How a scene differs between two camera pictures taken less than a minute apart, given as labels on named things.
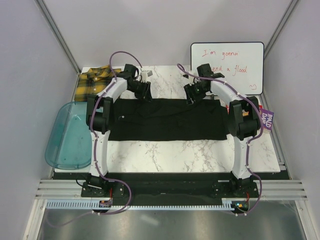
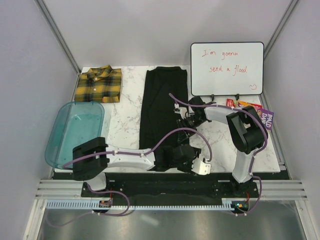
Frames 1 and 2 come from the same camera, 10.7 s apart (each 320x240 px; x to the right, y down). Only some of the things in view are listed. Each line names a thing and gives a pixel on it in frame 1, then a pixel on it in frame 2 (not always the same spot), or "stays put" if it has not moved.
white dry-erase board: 242,63 stays put
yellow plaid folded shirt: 93,81 stays put
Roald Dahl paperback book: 267,117 stays put
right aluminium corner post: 280,26 stays put
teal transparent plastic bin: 69,143 stays put
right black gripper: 191,97 to 183,135
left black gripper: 146,94 to 187,169
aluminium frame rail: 268,189 stays put
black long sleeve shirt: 168,119 to 162,84
